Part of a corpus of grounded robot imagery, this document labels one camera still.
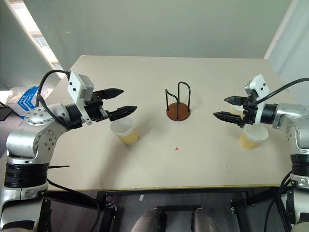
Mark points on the blue and white box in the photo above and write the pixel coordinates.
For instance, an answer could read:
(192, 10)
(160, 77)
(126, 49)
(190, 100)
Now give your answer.
(26, 99)

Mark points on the flat black object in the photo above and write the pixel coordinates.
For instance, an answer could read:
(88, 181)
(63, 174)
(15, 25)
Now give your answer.
(4, 112)

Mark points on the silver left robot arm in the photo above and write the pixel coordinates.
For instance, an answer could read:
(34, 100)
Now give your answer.
(19, 142)

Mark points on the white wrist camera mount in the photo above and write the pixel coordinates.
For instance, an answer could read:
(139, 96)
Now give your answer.
(259, 85)
(74, 84)

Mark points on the black zip tie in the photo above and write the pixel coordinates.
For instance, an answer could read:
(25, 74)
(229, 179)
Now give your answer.
(59, 166)

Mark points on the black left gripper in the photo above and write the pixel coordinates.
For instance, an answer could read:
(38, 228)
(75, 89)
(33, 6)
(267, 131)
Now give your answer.
(94, 111)

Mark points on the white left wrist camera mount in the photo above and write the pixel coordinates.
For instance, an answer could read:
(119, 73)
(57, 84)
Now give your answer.
(74, 84)

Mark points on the black table frame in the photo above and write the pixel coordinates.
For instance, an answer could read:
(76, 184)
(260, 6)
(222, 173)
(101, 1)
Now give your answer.
(173, 191)

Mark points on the small white floor tag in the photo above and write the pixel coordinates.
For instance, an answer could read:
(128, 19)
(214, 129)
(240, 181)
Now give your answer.
(141, 198)

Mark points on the dark rounded shape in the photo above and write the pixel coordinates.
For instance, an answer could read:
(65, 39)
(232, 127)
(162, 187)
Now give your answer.
(205, 221)
(150, 221)

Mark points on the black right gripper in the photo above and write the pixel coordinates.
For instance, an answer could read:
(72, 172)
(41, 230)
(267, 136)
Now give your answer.
(248, 112)

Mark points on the bright window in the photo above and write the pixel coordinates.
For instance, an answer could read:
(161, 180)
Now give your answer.
(41, 41)

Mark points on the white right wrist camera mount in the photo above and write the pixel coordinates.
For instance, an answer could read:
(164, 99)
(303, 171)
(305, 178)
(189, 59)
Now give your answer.
(259, 85)

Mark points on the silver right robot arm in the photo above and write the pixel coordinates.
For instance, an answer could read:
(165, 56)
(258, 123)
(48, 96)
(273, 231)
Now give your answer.
(294, 116)

